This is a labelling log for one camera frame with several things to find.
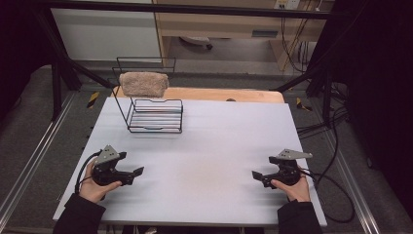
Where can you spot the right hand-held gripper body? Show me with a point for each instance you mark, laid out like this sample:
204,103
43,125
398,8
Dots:
287,174

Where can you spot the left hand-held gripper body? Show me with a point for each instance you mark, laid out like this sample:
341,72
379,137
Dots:
105,174

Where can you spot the brown towel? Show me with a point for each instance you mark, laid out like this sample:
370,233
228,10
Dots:
143,84

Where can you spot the person's right hand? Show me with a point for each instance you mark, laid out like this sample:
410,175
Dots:
295,191

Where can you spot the person's left hand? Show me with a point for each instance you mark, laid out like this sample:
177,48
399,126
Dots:
92,190

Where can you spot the white table cover sheet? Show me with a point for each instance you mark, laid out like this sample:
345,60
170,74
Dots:
211,156

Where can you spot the yellow black tape strip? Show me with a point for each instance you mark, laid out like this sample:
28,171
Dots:
93,99
302,104

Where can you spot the wooden table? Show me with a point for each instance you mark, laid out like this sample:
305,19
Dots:
211,94

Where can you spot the black curtain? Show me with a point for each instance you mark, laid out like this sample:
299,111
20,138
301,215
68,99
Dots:
19,48
380,81

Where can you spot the white cabinet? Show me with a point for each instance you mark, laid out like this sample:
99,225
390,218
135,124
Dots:
104,32

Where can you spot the white chair base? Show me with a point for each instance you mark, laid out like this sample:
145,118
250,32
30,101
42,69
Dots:
196,40

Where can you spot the light wooden desk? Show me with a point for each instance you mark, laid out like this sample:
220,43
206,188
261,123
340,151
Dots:
227,24

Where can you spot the aluminium floor rail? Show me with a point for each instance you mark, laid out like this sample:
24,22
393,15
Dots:
32,159
354,188

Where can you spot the white wall socket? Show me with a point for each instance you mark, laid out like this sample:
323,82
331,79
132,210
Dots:
287,4

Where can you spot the black metal frame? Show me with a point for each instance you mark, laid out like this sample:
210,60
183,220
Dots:
195,11

